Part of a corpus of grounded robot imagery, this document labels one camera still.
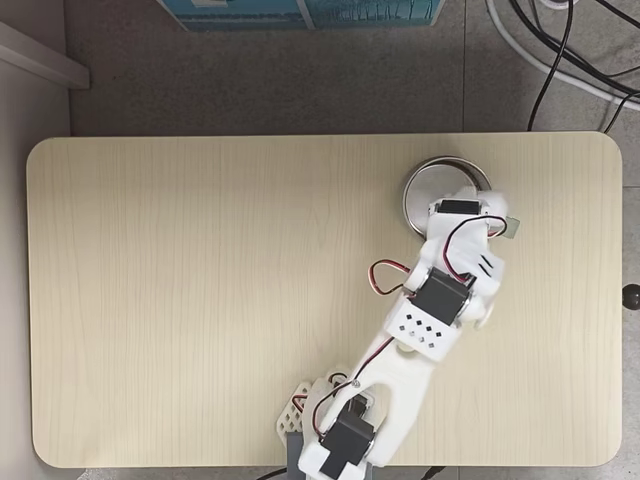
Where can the white shelf board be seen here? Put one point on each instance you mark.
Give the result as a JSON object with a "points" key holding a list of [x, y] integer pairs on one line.
{"points": [[45, 57]]}

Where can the grey steel mug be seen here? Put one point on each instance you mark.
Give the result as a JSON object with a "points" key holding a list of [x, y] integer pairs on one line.
{"points": [[430, 182]]}

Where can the white perforated base plate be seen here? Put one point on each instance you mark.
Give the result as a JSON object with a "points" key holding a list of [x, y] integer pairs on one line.
{"points": [[292, 415]]}

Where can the teal printed box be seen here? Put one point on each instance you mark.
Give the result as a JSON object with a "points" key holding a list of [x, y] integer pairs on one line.
{"points": [[300, 12]]}

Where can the grey table clamp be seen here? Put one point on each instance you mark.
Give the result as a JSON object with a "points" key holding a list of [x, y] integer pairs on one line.
{"points": [[294, 455]]}

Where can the black round knob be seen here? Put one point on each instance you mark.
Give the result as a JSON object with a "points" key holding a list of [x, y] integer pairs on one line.
{"points": [[632, 297]]}

